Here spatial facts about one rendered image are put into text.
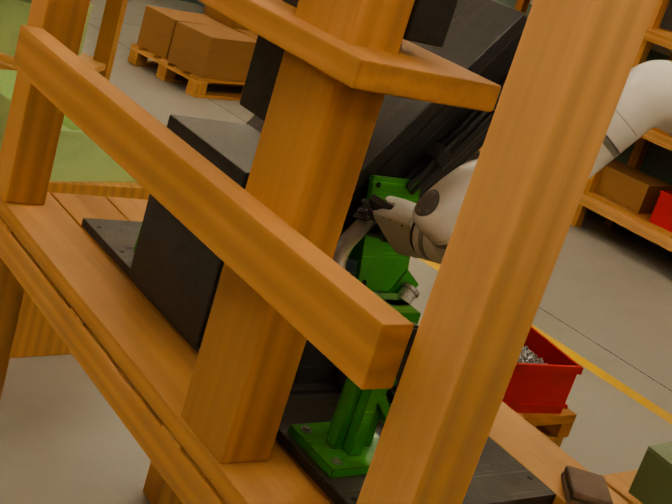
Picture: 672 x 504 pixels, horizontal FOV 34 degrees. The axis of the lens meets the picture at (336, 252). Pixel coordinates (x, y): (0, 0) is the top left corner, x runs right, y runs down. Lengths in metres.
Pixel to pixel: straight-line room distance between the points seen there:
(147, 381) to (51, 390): 1.74
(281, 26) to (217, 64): 6.49
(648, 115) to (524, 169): 0.53
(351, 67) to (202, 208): 0.38
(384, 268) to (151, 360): 0.45
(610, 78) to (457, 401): 0.40
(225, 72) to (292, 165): 6.57
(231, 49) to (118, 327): 6.13
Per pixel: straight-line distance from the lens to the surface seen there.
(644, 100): 1.70
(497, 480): 1.89
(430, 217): 1.66
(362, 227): 1.91
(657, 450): 2.12
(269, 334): 1.60
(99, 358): 2.05
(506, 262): 1.23
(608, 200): 7.67
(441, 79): 1.47
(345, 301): 1.35
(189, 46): 8.05
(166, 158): 1.75
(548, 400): 2.46
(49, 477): 3.19
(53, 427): 3.42
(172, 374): 1.91
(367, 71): 1.39
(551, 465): 2.01
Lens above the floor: 1.74
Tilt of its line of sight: 18 degrees down
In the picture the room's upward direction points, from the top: 18 degrees clockwise
